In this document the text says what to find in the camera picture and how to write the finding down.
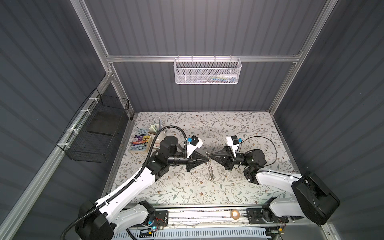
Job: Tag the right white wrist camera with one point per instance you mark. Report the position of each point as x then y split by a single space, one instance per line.
233 142

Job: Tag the white pen cup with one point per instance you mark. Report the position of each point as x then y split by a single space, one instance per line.
153 130

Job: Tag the colourful paperback book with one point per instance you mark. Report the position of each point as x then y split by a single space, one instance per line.
141 141

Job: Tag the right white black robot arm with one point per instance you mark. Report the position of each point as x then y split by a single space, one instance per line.
311 198

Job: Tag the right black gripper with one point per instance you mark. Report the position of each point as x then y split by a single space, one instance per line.
227 159

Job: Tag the roll of tape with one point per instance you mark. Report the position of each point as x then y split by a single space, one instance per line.
235 214

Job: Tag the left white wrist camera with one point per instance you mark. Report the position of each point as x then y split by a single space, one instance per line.
192 144

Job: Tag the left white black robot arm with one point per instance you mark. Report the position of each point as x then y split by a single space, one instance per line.
106 217

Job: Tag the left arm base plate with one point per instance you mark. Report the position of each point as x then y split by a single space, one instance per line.
156 219

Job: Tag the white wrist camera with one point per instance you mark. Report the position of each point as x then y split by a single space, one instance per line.
192 144
233 142

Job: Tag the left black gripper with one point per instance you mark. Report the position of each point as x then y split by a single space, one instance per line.
192 160

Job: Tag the white wire mesh basket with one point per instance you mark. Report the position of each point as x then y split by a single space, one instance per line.
207 71

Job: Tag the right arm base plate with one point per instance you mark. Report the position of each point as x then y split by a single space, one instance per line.
263 216

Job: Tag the black wire mesh basket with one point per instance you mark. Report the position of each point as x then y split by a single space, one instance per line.
98 130

